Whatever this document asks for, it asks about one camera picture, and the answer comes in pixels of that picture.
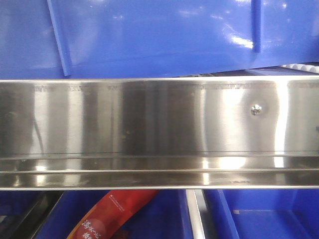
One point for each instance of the large blue plastic bin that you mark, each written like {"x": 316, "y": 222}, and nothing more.
{"x": 153, "y": 38}

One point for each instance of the lower left blue bin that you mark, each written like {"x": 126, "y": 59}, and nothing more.
{"x": 166, "y": 216}

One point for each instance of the lower right blue bin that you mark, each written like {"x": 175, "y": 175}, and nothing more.
{"x": 264, "y": 213}

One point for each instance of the red snack package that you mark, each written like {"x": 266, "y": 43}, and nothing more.
{"x": 110, "y": 213}

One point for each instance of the steel shelf divider post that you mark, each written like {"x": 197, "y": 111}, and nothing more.
{"x": 199, "y": 215}

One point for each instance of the silver screw in rail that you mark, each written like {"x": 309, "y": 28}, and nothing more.
{"x": 256, "y": 109}

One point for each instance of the stainless steel shelf rail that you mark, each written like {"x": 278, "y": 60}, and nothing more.
{"x": 171, "y": 133}

